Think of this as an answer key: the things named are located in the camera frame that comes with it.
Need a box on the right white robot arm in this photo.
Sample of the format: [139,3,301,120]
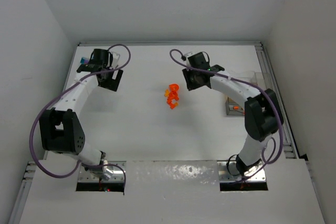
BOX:
[179,52,284,176]

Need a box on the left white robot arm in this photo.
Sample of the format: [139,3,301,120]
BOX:
[39,49,123,166]

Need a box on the pile of small orange legos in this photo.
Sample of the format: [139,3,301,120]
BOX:
[164,90,179,109]

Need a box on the light blue duplo brick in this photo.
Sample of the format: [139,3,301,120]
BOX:
[80,57,90,64]

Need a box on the large orange round lego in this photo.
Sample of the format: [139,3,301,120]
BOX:
[169,83,180,92]

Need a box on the clear plastic container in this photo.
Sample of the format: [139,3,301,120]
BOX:
[225,70,279,117]

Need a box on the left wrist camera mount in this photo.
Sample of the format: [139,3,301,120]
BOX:
[110,52,120,68]

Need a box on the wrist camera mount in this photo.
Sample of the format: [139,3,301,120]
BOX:
[182,52,193,67]
[110,52,120,68]

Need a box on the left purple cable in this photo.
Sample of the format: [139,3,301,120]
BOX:
[29,44,132,189]

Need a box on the purple cable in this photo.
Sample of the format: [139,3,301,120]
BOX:
[169,49,284,183]
[29,44,132,189]

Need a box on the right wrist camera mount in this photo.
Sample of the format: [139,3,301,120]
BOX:
[182,52,193,67]

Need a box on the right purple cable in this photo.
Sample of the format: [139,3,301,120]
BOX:
[169,49,284,183]

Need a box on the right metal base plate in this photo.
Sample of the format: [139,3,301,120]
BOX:
[217,161,266,183]

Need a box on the metal base plate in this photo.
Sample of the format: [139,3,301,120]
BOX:
[78,161,126,183]
[217,161,266,183]

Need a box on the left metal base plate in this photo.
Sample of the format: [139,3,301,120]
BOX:
[78,161,126,183]

